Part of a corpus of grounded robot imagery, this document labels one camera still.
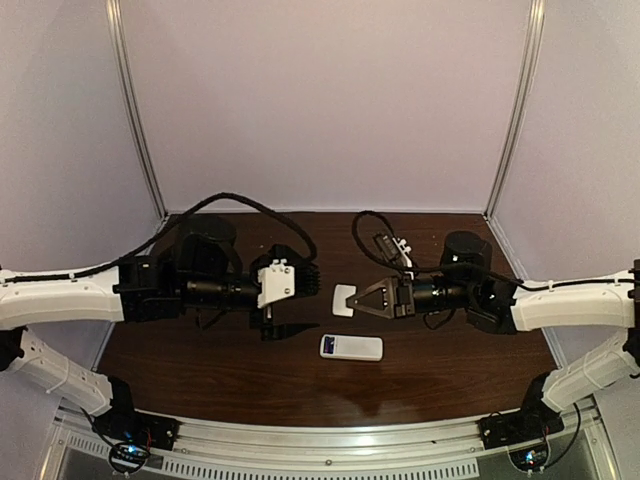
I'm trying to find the aluminium frame post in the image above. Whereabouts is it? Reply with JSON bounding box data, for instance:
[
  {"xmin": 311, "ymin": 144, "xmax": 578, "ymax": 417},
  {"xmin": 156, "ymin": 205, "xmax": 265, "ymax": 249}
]
[
  {"xmin": 484, "ymin": 0, "xmax": 546, "ymax": 221},
  {"xmin": 105, "ymin": 0, "xmax": 167, "ymax": 219}
]

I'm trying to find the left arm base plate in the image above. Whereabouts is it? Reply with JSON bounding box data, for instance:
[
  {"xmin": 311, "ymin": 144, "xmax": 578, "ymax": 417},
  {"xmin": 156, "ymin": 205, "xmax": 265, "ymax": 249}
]
[{"xmin": 93, "ymin": 409, "xmax": 180, "ymax": 451}]

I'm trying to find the right aluminium frame post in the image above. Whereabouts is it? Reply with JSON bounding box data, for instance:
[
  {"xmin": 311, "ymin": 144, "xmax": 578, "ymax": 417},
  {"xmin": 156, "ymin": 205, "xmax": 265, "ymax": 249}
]
[{"xmin": 484, "ymin": 0, "xmax": 546, "ymax": 221}]

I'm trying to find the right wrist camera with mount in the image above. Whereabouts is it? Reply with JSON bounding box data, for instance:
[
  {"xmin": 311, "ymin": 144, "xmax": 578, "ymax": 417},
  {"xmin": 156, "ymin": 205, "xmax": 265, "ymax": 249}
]
[{"xmin": 373, "ymin": 233, "xmax": 414, "ymax": 276}]

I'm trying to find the left aluminium frame post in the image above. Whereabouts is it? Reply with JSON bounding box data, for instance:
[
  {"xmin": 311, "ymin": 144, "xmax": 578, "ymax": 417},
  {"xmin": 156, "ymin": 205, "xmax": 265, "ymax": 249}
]
[{"xmin": 105, "ymin": 0, "xmax": 167, "ymax": 219}]

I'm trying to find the left black sleeved cable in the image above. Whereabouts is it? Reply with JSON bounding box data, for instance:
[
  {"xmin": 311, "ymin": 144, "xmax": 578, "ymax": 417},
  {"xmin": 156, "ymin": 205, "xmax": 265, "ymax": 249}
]
[{"xmin": 0, "ymin": 192, "xmax": 318, "ymax": 281}]

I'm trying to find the front aluminium rail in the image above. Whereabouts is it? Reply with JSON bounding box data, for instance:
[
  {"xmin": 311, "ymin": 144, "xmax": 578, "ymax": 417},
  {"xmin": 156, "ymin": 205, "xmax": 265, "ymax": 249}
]
[{"xmin": 39, "ymin": 394, "xmax": 621, "ymax": 480}]

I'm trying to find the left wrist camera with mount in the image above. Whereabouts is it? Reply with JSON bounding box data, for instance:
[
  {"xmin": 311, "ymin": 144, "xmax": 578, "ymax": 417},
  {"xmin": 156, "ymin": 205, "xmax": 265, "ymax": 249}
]
[{"xmin": 257, "ymin": 259, "xmax": 320, "ymax": 309}]

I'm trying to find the white battery cover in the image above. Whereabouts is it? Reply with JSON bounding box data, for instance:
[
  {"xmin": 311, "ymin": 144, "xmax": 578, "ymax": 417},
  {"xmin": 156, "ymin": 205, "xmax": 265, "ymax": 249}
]
[{"xmin": 331, "ymin": 284, "xmax": 357, "ymax": 318}]

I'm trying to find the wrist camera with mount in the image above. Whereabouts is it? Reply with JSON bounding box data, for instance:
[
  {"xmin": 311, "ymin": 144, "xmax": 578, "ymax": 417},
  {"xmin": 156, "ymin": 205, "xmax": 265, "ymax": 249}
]
[
  {"xmin": 373, "ymin": 233, "xmax": 414, "ymax": 276},
  {"xmin": 257, "ymin": 259, "xmax": 320, "ymax": 309}
]

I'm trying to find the white remote control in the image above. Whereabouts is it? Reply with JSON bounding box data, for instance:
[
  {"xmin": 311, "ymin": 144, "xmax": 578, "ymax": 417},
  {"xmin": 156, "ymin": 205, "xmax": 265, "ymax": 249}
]
[{"xmin": 319, "ymin": 334, "xmax": 384, "ymax": 362}]

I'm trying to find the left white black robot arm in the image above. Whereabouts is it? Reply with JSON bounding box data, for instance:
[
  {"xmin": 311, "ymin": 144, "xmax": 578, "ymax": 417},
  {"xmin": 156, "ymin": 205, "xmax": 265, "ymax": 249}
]
[{"xmin": 1, "ymin": 214, "xmax": 320, "ymax": 427}]

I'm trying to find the black sleeved cable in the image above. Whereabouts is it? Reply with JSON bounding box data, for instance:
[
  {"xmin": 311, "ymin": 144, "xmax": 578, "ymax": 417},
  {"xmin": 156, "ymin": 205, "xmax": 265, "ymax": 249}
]
[
  {"xmin": 351, "ymin": 209, "xmax": 636, "ymax": 294},
  {"xmin": 0, "ymin": 192, "xmax": 318, "ymax": 281}
]

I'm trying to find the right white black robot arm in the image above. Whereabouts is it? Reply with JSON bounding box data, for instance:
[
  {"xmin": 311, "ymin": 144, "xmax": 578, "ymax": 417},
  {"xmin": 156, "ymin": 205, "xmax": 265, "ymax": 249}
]
[{"xmin": 333, "ymin": 231, "xmax": 639, "ymax": 419}]

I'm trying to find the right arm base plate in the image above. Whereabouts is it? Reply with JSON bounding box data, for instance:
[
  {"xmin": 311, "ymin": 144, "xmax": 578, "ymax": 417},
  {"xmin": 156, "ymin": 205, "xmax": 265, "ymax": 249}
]
[{"xmin": 477, "ymin": 410, "xmax": 564, "ymax": 450}]

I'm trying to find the right black sleeved cable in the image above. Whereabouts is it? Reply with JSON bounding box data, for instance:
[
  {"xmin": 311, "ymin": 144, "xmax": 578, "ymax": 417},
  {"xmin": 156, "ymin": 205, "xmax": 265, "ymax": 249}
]
[{"xmin": 351, "ymin": 209, "xmax": 636, "ymax": 294}]

